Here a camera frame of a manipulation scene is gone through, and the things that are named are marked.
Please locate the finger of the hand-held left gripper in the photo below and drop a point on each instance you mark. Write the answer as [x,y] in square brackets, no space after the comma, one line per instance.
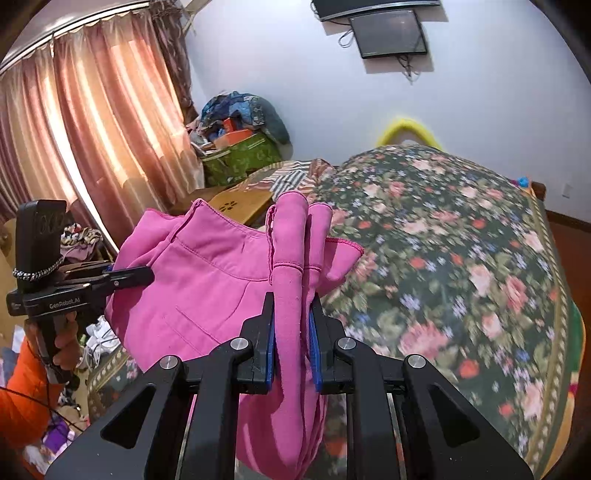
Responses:
[129,278]
[87,268]

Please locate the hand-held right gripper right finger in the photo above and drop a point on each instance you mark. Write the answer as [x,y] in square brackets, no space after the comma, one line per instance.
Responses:
[314,350]

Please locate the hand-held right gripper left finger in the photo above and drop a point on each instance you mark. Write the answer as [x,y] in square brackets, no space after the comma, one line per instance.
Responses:
[271,350]

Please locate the pink pants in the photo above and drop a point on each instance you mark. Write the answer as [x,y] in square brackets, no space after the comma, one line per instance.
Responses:
[207,286]

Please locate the person's left forearm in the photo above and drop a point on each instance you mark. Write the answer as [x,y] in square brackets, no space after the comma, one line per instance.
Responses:
[23,406]

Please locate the person's left hand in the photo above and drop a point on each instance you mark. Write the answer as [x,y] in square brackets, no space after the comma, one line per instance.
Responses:
[67,346]

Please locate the dark spotted cloth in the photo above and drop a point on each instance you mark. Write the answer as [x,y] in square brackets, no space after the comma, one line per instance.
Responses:
[81,237]

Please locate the white cloth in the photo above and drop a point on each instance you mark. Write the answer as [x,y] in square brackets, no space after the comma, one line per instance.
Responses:
[99,341]

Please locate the brown wooden stool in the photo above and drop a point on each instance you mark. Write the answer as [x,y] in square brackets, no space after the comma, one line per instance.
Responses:
[194,198]

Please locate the orange pink curtain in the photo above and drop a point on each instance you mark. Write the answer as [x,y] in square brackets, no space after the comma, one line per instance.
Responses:
[92,129]

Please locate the bamboo lap desk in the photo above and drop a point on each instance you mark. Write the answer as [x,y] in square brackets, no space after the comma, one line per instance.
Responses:
[240,205]

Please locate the floral blanket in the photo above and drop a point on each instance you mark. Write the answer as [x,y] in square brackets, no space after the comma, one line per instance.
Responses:
[438,254]

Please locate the green patterned storage box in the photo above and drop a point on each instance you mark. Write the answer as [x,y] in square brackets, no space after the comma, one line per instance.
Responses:
[240,161]

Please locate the striped cloth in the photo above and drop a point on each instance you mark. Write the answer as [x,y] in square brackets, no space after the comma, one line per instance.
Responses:
[293,177]

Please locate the orange cardboard box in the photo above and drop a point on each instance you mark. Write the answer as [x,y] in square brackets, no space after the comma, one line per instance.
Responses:
[233,137]

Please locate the pile of clothes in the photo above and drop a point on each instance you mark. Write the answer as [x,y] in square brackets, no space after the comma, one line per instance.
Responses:
[244,110]

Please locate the brown patterned curtain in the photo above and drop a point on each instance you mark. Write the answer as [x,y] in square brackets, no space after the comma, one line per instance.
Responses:
[178,60]

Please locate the yellow foam tube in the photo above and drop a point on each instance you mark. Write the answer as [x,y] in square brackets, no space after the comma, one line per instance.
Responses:
[408,127]

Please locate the small blue toy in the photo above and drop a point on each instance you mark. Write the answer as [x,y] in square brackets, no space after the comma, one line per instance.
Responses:
[523,181]

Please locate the small black monitor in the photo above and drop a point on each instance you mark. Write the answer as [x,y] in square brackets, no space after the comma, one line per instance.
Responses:
[388,32]

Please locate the white wall outlet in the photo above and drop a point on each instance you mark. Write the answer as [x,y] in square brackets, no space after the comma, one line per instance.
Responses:
[566,190]

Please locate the black wall television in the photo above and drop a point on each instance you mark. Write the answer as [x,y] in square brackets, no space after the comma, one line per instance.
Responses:
[369,7]

